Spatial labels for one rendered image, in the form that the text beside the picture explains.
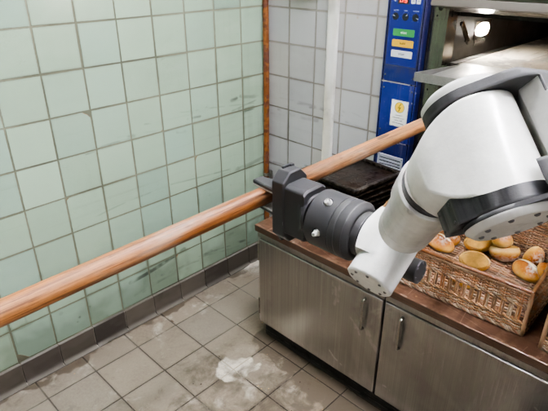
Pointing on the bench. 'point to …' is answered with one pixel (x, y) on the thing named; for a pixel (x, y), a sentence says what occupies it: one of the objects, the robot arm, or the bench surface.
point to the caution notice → (399, 112)
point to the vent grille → (390, 161)
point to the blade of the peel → (445, 75)
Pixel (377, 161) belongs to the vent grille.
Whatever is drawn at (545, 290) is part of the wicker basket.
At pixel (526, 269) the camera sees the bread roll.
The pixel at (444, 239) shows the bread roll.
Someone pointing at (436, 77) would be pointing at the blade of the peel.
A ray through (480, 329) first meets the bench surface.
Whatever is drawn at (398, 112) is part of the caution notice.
